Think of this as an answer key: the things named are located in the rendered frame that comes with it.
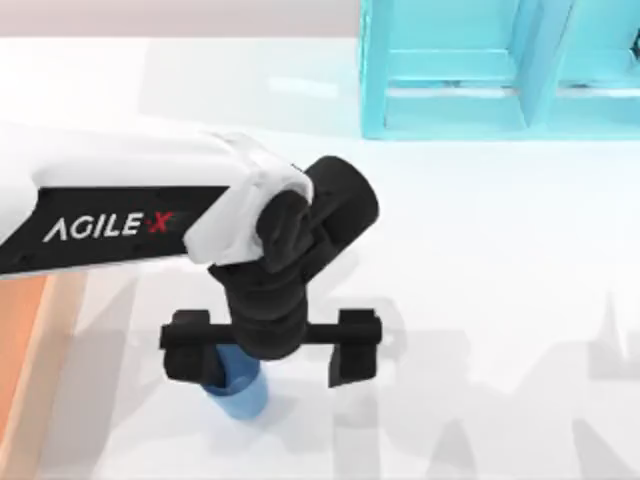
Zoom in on light blue rack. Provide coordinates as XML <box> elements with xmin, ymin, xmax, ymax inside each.
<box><xmin>358</xmin><ymin>0</ymin><xmax>640</xmax><ymax>145</ymax></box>

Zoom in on blue cup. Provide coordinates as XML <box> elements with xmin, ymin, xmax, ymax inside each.
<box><xmin>201</xmin><ymin>347</ymin><xmax>272</xmax><ymax>422</ymax></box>

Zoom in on shallow salmon-coloured box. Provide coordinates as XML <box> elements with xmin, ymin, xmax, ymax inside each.
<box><xmin>0</xmin><ymin>273</ymin><xmax>87</xmax><ymax>432</ymax></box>

